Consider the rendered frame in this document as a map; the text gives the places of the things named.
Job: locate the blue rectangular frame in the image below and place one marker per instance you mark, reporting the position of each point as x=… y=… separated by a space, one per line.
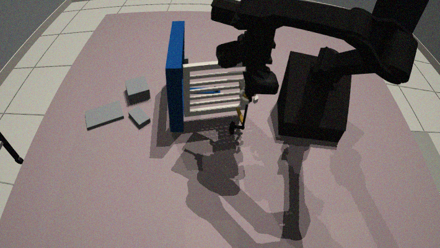
x=179 y=86

